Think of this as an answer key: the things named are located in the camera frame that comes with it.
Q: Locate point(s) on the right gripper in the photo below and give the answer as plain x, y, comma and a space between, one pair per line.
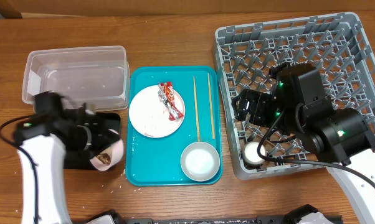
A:
245, 106

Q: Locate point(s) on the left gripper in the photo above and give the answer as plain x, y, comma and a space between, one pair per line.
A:
100, 123

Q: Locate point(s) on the brown food scrap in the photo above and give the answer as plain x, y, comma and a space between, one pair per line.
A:
104, 158

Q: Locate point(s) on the small white cup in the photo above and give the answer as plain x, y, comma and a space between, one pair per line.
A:
250, 154

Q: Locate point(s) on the red foil snack wrapper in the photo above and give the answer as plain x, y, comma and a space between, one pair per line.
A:
166, 96

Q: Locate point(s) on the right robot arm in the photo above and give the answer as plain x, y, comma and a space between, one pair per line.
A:
341, 139

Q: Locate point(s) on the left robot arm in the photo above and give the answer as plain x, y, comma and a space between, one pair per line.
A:
54, 139

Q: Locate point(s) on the grey dishwasher rack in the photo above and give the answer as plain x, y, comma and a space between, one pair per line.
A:
336, 44

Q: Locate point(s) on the black plastic tray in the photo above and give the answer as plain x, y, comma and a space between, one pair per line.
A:
74, 158

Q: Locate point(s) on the large white plate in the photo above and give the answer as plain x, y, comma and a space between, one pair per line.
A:
149, 116

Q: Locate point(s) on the right wooden chopstick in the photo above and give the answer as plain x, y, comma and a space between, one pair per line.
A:
210, 105

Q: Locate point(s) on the wooden chopstick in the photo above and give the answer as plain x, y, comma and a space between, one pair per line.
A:
196, 110
210, 105

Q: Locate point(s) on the clear plastic bin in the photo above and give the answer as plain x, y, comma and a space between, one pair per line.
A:
99, 76

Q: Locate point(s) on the left wooden chopstick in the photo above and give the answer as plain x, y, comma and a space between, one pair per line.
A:
196, 110

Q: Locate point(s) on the grey bowl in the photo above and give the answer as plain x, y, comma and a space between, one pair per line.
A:
200, 161

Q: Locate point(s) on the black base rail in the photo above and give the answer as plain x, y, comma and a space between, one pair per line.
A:
303, 214

